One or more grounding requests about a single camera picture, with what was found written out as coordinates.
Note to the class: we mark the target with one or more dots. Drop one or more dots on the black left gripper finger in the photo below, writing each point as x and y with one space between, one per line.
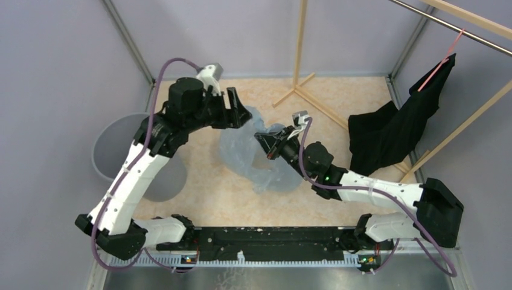
236 107
238 119

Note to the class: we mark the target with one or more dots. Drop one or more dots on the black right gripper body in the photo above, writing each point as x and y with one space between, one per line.
289 149

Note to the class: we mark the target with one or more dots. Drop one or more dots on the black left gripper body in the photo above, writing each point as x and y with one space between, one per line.
215 113

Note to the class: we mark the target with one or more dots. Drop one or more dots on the blue plastic trash bag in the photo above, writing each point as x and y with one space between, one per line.
243 155

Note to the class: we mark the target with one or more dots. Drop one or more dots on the grey round trash bin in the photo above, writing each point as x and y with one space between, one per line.
110 151

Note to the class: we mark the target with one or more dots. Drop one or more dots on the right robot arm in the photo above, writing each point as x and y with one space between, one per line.
426 210

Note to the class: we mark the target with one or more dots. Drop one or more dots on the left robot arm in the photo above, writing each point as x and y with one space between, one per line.
191 105

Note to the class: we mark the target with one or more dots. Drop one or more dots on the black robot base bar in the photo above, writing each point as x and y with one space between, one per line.
274 244

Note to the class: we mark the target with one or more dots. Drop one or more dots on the black hanging t-shirt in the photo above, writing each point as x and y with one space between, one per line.
387 136

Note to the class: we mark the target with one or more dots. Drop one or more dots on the pink clothes hanger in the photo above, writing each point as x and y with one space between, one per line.
443 60

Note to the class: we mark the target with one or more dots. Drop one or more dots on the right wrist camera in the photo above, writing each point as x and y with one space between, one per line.
300 120

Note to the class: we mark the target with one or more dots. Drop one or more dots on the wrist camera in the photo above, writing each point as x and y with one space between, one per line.
300 120
210 76

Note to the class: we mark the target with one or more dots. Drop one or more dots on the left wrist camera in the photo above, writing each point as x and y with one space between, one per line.
210 76

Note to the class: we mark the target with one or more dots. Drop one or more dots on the wooden clothes rack frame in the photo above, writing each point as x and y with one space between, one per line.
357 55

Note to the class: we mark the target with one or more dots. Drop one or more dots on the white slotted cable duct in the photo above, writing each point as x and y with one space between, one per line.
178 260

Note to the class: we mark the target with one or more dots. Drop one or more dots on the metal hanging rail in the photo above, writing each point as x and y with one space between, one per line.
452 27

